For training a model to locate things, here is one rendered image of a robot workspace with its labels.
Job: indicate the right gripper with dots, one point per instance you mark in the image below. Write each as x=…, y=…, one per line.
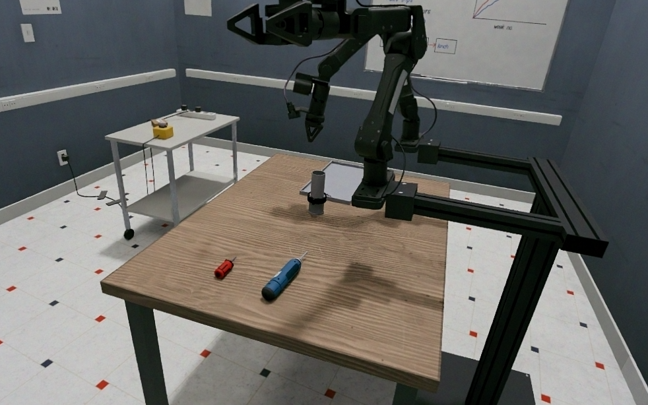
x=315, y=115

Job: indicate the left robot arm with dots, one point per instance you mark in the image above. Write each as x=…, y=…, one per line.
x=402, y=50

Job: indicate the red stubby screwdriver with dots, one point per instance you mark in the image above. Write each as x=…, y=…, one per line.
x=223, y=269

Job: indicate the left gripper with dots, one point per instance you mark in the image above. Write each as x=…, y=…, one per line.
x=292, y=15

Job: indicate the black clamp ring half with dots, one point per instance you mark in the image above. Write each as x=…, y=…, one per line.
x=317, y=200

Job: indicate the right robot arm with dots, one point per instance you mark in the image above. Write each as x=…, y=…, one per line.
x=407, y=105

